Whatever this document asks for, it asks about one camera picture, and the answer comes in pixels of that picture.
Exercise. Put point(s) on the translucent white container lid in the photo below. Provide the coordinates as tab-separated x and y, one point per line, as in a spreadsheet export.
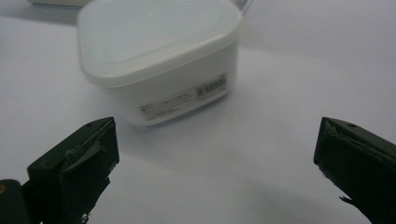
152	37

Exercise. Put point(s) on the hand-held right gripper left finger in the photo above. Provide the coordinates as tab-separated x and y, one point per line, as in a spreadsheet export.
81	165

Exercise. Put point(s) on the white plastic container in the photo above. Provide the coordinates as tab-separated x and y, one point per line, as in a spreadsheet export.
174	96

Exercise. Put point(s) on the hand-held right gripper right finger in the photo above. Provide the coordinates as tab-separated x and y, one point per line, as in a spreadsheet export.
361	165

